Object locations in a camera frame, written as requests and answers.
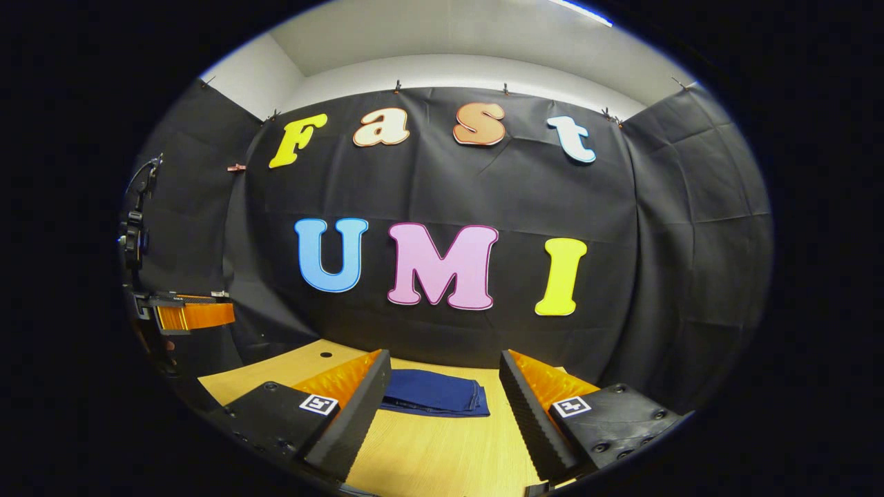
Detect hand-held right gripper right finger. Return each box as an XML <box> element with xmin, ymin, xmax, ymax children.
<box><xmin>499</xmin><ymin>349</ymin><xmax>686</xmax><ymax>483</ymax></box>

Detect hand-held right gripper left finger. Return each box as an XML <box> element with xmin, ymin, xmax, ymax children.
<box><xmin>222</xmin><ymin>349</ymin><xmax>392</xmax><ymax>483</ymax></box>

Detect blue denim jeans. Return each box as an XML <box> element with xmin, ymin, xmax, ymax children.
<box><xmin>379</xmin><ymin>369</ymin><xmax>491</xmax><ymax>418</ymax></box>

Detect black backdrop cloth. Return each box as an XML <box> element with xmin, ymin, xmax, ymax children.
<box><xmin>121</xmin><ymin>79</ymin><xmax>774</xmax><ymax>415</ymax></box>

